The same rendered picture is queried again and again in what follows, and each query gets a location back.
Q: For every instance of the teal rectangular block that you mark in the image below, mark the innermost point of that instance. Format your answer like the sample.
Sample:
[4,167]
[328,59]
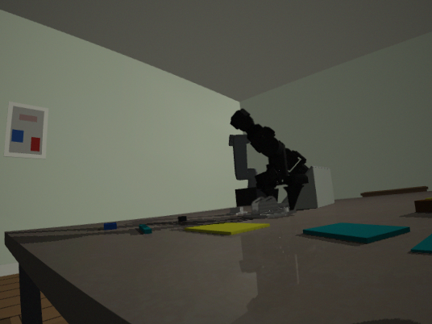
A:
[145,229]

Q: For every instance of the yellow flat plate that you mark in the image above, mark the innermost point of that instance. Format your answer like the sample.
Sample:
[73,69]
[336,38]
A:
[226,228]

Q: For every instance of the small blue block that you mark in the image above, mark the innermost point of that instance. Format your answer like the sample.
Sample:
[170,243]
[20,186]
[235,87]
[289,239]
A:
[110,226]

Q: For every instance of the brown rectangular bar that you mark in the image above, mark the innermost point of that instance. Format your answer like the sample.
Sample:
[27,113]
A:
[423,205]

